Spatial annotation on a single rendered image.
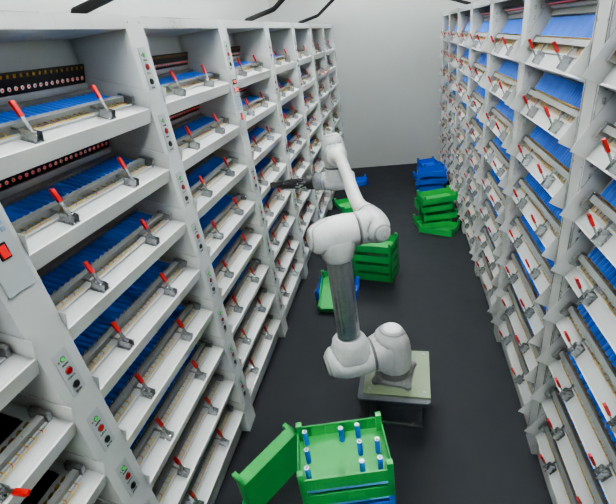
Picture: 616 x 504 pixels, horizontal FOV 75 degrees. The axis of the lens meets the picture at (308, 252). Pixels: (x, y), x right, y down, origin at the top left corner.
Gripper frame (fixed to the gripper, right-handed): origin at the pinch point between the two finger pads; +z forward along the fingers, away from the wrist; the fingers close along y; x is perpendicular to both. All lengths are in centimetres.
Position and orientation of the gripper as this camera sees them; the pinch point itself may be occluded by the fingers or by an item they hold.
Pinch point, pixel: (276, 184)
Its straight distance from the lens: 216.6
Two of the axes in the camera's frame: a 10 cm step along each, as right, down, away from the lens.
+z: -9.7, 0.3, 2.4
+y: 2.0, -4.7, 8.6
